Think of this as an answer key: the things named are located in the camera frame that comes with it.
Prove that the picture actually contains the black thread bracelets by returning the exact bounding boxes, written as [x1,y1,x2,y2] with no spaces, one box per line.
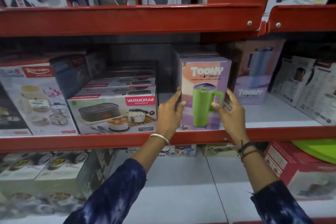
[237,140,261,163]

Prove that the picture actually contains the person's left forearm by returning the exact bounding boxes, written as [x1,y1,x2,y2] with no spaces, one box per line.
[62,135,172,224]

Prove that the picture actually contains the small beige box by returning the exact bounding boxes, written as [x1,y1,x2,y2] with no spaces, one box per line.
[204,143,238,158]

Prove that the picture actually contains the person's right forearm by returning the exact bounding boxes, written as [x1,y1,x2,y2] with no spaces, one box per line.
[237,140,315,224]

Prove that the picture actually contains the white casserole trio box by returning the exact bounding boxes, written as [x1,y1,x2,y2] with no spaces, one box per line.
[0,149,91,198]

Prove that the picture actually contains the red and white box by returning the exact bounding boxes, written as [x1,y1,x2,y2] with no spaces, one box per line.
[264,141,336,202]

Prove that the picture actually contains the person's left hand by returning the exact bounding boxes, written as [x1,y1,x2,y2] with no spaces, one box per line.
[155,86,187,141]

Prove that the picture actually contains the lunch box set carton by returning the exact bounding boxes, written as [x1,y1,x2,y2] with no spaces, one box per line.
[67,92,158,135]
[81,74,157,96]

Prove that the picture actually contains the green mug tumbler box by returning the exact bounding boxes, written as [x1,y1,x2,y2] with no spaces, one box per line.
[175,53,233,132]

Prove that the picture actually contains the small white container box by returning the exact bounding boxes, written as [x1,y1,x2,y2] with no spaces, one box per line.
[157,145,198,158]

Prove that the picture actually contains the blue mug tumbler box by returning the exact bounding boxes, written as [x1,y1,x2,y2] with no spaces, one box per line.
[233,38,286,106]

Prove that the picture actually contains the silver bangle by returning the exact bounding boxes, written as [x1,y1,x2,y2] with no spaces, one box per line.
[149,134,175,154]

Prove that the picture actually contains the blue cookware box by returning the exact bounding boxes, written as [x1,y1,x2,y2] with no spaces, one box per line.
[49,53,91,99]

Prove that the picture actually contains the green plastic lid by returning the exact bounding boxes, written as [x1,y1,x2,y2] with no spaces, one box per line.
[291,139,336,164]

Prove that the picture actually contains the person's right hand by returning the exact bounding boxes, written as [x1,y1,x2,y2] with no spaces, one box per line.
[211,88,249,146]

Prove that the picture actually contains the white kettle box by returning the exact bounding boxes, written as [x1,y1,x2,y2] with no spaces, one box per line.
[270,55,316,107]
[296,59,336,126]

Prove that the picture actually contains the red metal shelf beam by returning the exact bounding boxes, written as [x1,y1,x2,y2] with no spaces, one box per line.
[258,4,336,36]
[0,3,266,38]
[0,125,336,154]

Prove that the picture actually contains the white casserole set box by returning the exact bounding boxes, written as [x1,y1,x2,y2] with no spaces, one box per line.
[0,63,80,137]

